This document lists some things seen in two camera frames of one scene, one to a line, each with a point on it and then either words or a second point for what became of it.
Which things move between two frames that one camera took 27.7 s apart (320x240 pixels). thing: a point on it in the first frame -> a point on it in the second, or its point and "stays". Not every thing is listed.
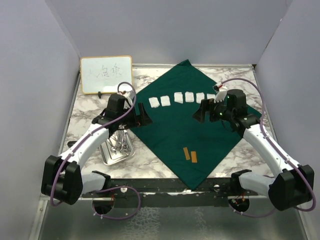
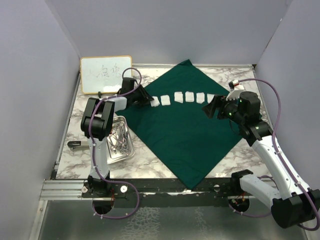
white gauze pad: x=199 y=96 stays
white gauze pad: x=189 y=97 stays
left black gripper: x=142 y=119 -> x=145 y=98
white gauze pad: x=165 y=101 stays
